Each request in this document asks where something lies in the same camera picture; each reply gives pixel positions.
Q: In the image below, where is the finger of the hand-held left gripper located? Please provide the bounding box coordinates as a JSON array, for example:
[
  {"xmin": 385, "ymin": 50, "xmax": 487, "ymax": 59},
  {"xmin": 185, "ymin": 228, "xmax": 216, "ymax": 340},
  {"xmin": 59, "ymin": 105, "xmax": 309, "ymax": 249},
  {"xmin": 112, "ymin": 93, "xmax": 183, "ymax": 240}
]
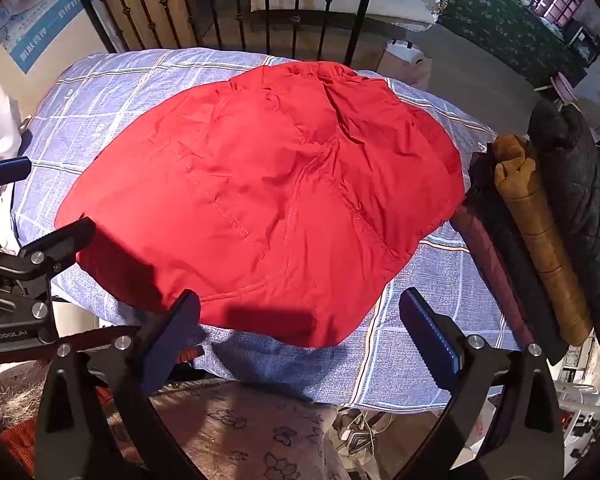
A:
[
  {"xmin": 0, "ymin": 156, "xmax": 33, "ymax": 191},
  {"xmin": 17, "ymin": 216, "xmax": 97, "ymax": 277}
]

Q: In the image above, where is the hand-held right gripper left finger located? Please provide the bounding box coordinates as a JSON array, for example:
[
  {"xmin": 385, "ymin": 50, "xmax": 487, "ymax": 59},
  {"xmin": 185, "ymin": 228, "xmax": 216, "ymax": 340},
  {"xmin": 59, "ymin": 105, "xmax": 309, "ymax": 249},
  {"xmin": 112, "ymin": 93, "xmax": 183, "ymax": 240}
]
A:
[{"xmin": 34, "ymin": 289, "xmax": 206, "ymax": 480}]

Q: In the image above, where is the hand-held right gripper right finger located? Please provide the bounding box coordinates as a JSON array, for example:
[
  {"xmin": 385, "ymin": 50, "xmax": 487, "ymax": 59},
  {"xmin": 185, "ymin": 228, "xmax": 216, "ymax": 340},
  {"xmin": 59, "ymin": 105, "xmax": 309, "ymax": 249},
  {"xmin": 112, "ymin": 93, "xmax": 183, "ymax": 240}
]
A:
[{"xmin": 395, "ymin": 287, "xmax": 566, "ymax": 480}]

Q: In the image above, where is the red puffer jacket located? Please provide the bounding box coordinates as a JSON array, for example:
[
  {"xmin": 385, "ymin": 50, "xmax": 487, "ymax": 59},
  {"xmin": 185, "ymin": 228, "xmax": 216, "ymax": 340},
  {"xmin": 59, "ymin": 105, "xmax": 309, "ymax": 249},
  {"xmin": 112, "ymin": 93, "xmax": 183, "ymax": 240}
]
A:
[{"xmin": 54, "ymin": 60, "xmax": 466, "ymax": 348}]

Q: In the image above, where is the grey fur trim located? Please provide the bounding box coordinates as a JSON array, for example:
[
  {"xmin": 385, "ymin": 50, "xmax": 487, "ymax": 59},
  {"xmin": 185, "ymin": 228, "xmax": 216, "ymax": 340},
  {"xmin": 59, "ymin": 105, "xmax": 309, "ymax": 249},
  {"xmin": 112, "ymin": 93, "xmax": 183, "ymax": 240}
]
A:
[{"xmin": 0, "ymin": 360, "xmax": 56, "ymax": 426}]

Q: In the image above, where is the dark red garment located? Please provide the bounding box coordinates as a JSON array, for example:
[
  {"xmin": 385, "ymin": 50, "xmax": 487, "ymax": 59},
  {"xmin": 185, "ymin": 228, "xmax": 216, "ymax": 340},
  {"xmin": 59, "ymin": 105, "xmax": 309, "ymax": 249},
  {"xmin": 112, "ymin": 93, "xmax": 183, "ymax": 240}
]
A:
[{"xmin": 452, "ymin": 207, "xmax": 536, "ymax": 346}]

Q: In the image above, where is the black garment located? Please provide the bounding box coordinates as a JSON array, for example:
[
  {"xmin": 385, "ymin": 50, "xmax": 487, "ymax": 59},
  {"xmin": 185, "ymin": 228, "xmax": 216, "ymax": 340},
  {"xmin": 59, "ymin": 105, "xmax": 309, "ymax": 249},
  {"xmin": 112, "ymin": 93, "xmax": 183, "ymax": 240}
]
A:
[{"xmin": 462, "ymin": 152, "xmax": 568, "ymax": 363}]

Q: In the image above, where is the blue plaid bedsheet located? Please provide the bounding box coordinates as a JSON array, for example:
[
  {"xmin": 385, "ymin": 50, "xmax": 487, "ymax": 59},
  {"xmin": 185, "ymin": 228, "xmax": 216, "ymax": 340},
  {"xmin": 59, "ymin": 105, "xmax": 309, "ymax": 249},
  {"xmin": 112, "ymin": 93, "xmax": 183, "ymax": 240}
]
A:
[{"xmin": 10, "ymin": 47, "xmax": 523, "ymax": 408}]

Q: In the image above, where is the grey sneaker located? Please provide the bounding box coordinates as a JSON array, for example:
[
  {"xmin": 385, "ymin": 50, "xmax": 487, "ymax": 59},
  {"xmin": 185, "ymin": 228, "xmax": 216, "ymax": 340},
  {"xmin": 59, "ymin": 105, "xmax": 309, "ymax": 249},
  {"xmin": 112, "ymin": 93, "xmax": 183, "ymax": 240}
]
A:
[{"xmin": 330, "ymin": 407, "xmax": 381, "ymax": 466}]

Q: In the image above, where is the red ribbed knit cloth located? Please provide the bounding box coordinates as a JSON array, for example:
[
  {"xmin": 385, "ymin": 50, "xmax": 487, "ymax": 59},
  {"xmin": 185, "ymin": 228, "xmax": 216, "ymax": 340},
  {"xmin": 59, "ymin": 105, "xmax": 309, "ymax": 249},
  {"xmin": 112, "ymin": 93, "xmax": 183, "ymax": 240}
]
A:
[{"xmin": 0, "ymin": 415, "xmax": 51, "ymax": 476}]

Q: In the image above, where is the brown jacket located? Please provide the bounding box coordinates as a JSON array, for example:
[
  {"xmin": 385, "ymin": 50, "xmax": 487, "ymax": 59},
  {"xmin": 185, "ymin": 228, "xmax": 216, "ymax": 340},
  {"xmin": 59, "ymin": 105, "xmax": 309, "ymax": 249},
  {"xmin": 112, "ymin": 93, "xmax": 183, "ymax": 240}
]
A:
[{"xmin": 490, "ymin": 132, "xmax": 593, "ymax": 347}]

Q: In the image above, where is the white rack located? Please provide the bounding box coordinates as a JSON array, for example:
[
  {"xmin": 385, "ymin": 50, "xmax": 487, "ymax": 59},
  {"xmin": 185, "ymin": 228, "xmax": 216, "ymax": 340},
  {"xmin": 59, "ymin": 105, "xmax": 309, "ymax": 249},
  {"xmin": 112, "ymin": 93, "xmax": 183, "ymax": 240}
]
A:
[{"xmin": 555, "ymin": 350, "xmax": 600, "ymax": 461}]

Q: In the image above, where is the black quilted jacket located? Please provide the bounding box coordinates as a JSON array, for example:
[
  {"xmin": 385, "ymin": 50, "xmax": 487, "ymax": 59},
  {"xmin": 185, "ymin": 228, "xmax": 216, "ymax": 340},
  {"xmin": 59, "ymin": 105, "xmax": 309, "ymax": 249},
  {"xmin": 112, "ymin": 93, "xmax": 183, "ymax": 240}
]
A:
[{"xmin": 527, "ymin": 99, "xmax": 600, "ymax": 356}]

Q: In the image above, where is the cardboard box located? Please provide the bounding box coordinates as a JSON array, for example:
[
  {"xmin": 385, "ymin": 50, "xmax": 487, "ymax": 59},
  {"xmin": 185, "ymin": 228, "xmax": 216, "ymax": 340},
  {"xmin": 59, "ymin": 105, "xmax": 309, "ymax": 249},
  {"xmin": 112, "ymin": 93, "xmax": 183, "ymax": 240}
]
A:
[{"xmin": 377, "ymin": 40, "xmax": 433, "ymax": 91}]

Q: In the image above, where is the pink stool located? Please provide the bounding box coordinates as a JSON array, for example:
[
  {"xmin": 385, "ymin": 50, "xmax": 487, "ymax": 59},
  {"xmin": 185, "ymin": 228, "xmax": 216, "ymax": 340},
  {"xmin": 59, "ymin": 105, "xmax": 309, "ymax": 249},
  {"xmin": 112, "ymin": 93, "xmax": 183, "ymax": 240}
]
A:
[{"xmin": 550, "ymin": 72, "xmax": 578, "ymax": 103}]

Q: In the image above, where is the green patterned blanket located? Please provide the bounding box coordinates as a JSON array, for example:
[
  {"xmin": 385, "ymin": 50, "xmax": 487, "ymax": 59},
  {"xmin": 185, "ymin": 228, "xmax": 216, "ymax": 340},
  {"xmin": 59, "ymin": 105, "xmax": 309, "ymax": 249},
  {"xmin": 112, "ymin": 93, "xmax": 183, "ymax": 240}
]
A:
[{"xmin": 437, "ymin": 0, "xmax": 588, "ymax": 88}]

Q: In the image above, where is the red framed window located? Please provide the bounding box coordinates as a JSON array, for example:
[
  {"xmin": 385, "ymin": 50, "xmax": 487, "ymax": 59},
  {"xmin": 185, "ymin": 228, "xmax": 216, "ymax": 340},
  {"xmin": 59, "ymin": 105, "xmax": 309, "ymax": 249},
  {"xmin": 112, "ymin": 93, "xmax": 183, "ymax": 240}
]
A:
[{"xmin": 532, "ymin": 0, "xmax": 586, "ymax": 28}]

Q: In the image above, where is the blue and white wall poster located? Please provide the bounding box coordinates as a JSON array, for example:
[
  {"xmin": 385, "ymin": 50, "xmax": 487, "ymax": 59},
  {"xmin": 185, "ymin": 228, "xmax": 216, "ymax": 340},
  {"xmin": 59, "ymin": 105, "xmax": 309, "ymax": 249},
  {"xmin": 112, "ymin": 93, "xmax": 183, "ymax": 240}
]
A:
[{"xmin": 0, "ymin": 0, "xmax": 101, "ymax": 73}]

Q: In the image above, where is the black iron bed frame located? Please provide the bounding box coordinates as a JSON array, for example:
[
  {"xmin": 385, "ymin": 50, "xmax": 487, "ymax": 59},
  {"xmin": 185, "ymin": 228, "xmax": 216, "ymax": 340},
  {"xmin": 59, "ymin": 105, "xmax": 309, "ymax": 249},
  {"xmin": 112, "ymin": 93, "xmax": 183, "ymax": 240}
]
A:
[{"xmin": 62, "ymin": 0, "xmax": 383, "ymax": 68}]

